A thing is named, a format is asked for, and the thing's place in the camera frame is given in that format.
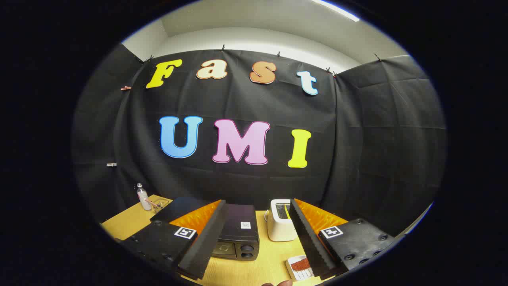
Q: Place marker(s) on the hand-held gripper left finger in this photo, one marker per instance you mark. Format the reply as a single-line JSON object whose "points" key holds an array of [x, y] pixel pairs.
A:
{"points": [[210, 238]]}

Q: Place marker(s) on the black toaster oven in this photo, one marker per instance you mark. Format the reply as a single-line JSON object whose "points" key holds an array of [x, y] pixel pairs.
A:
{"points": [[238, 234]]}

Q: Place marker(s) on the reddish dried meat piece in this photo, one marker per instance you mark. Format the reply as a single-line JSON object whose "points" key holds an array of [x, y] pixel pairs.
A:
{"points": [[301, 264]]}

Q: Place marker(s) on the pink straw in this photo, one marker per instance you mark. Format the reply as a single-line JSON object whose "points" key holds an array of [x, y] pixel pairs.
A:
{"points": [[152, 203]]}

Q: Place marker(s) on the clear plastic bottle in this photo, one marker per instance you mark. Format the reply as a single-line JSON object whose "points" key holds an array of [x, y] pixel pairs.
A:
{"points": [[143, 198]]}

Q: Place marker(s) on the white toaster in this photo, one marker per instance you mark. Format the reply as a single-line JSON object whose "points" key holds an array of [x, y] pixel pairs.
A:
{"points": [[278, 230]]}

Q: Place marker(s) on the white rectangular dish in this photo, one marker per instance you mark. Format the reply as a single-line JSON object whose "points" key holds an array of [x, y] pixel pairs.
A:
{"points": [[301, 275]]}

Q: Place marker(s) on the black backdrop cloth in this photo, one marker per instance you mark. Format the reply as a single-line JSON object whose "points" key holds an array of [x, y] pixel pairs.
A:
{"points": [[377, 139]]}

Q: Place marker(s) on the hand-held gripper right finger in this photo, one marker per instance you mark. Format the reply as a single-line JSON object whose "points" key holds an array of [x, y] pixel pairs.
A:
{"points": [[307, 238]]}

